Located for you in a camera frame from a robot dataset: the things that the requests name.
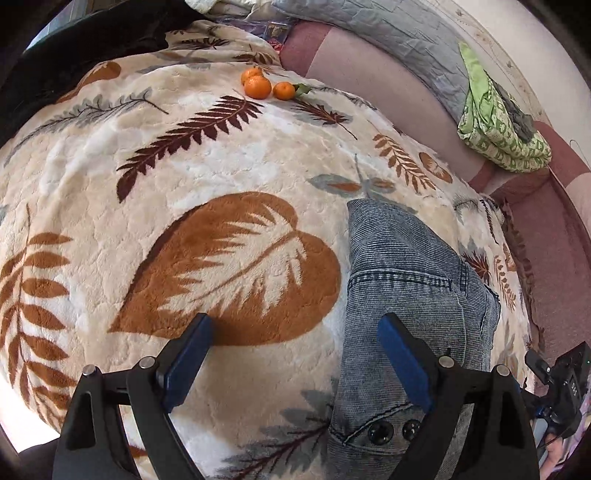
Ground black jacket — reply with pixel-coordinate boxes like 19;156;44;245
1;1;204;143

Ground white cloth pile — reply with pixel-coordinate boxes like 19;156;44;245
184;0;273;17

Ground green patterned folded blanket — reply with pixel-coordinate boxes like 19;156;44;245
458;42;552;173

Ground grey-blue denim pants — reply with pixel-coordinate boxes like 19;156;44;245
325;199;501;479

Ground orange tangerine with leaf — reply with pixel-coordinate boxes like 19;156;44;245
273;82;312;101

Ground colourful snack packet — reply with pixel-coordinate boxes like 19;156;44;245
215;16;297;52

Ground dark grey cloth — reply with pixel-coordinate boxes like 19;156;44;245
494;83;537;143

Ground pink sofa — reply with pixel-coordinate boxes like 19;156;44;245
280;22;590;360

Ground person right hand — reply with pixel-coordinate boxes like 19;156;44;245
540;433;570;480

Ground leaf-print beige blanket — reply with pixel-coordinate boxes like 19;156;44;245
1;21;533;479

